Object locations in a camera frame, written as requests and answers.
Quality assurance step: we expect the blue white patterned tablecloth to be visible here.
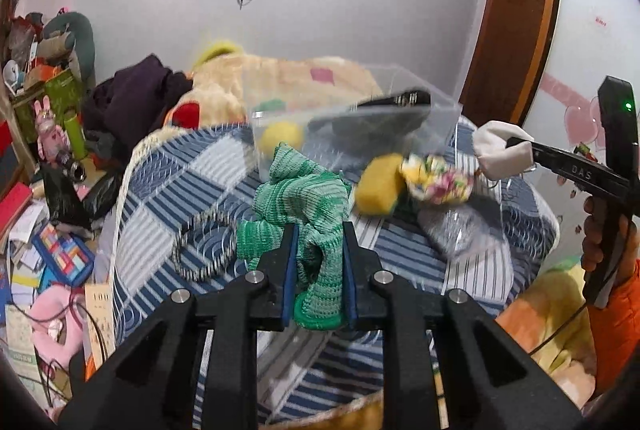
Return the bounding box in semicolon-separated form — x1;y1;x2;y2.
111;125;560;429

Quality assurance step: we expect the person's right hand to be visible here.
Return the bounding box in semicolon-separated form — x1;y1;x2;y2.
579;196;639;286

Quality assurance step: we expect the white cloth piece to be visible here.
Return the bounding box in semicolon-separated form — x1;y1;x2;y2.
472;120;535;181

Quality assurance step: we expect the dark purple clothing pile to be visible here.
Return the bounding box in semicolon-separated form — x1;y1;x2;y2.
81;54;193;153

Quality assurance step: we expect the pink plush item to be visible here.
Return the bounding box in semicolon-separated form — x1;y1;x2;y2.
28;285;84;369

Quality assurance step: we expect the beige plush blanket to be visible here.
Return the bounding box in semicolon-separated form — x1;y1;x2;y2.
164;54;384;130

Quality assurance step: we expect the black plastic bag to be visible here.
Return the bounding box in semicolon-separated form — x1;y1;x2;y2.
41;164;124;231

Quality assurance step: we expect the yellow plush toy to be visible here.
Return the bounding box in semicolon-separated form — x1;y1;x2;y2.
497;257;597;408

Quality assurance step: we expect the silver steel wool bag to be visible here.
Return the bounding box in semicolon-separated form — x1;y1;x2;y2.
418;205;504;263

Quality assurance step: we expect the wooden door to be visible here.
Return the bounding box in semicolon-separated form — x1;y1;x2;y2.
461;0;558;125

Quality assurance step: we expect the green cardboard box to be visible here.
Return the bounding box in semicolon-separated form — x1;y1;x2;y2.
12;70;86;144

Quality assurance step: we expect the green bottle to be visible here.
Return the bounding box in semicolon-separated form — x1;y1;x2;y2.
63;110;87;160

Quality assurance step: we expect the pink rabbit toy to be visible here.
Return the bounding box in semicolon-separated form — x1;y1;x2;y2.
34;95;70;164

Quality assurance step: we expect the yellow sponge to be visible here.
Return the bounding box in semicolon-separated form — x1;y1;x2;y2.
355;153;406;216

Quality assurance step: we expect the black white fabric bag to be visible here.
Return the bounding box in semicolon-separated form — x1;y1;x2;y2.
307;88;432;150

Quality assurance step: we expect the black white braided ring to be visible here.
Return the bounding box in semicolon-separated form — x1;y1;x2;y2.
170;209;241;284

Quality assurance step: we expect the green knitted cloth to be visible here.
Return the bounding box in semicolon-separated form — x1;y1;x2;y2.
236;143;350;332

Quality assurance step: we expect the floral fabric scrunchie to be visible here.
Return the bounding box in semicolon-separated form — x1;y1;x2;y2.
399;155;474;205

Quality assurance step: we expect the colourful blue puzzle box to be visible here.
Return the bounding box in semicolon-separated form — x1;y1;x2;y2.
32;223;94;288

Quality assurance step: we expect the clear plastic storage box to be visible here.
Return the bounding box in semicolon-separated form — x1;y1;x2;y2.
242;58;462;179

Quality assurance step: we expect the yellow felt ball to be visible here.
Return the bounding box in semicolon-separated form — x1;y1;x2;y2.
258;121;304;157

